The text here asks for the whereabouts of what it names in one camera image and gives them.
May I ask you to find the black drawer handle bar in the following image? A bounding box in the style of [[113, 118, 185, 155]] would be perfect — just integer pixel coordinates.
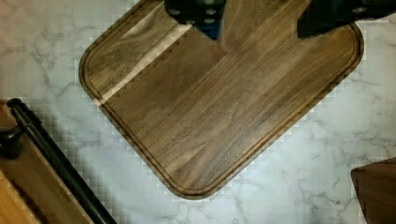
[[1, 98, 117, 224]]

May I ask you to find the dark brown wooden block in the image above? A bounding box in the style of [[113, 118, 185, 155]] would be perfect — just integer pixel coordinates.
[[350, 158, 396, 224]]

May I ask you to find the dark wooden cutting board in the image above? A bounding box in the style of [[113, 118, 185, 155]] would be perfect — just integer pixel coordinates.
[[79, 0, 364, 200]]

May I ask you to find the light wooden drawer cabinet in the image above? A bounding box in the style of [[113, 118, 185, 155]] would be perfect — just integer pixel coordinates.
[[0, 100, 94, 224]]

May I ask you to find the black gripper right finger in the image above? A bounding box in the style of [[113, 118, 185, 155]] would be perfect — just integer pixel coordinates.
[[297, 0, 396, 38]]

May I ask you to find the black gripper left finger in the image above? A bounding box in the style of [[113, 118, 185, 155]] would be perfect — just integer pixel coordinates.
[[164, 0, 227, 40]]

